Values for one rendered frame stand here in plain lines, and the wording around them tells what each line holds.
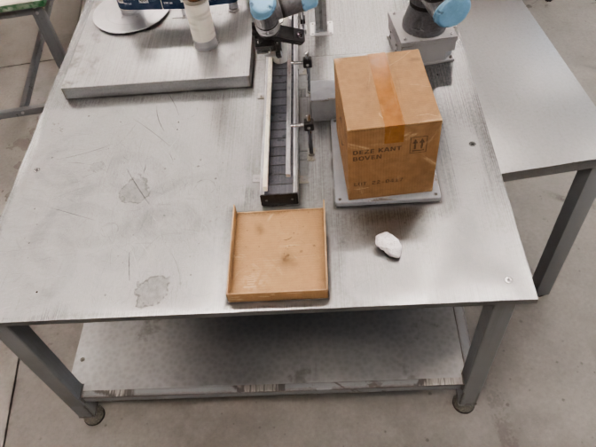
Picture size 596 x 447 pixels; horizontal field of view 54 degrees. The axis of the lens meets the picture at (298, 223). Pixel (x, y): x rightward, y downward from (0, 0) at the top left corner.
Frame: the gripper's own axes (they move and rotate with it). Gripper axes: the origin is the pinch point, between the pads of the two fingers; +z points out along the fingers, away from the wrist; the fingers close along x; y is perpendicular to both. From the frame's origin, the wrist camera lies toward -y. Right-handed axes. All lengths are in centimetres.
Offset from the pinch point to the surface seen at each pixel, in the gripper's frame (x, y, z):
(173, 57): -6.2, 39.8, 10.0
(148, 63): -3.9, 48.5, 8.6
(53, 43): -45, 114, 69
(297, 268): 75, -4, -32
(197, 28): -12.8, 29.2, 3.0
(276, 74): 5.8, 2.2, 3.0
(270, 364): 104, 10, 22
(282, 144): 35.7, -0.4, -14.2
